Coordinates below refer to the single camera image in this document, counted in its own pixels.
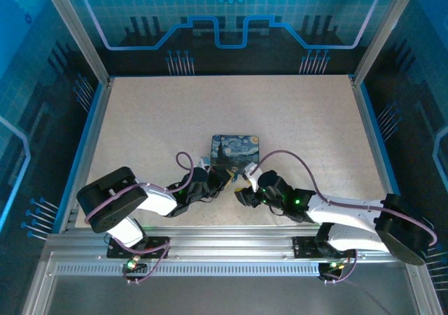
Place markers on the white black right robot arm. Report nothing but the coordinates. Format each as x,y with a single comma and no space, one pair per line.
353,217

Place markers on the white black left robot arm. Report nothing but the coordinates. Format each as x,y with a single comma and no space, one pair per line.
119,203

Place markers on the starry night painting mat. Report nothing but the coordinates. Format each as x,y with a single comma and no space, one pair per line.
235,151

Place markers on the small lit circuit board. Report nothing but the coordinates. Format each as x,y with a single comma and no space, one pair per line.
133,263
334,266

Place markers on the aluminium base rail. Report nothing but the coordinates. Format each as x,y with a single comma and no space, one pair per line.
224,239

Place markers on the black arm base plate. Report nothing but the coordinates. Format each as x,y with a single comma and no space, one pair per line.
154,248
304,246

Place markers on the aluminium table side rail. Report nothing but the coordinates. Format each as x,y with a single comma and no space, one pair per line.
94,133
376,147

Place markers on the aluminium frame post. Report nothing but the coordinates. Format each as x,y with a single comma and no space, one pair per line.
75,28
383,28

